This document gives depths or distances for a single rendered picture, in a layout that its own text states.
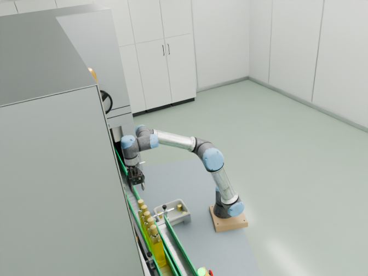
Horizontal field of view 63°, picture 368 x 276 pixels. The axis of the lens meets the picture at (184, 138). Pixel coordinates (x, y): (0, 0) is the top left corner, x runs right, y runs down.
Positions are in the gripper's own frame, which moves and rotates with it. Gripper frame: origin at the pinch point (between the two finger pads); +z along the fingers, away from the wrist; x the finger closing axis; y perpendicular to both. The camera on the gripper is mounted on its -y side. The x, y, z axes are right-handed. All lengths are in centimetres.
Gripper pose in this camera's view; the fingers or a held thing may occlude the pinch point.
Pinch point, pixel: (137, 189)
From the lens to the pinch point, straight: 178.4
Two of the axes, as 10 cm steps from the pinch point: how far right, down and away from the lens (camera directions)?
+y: 3.2, 4.4, -8.4
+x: 9.4, -2.4, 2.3
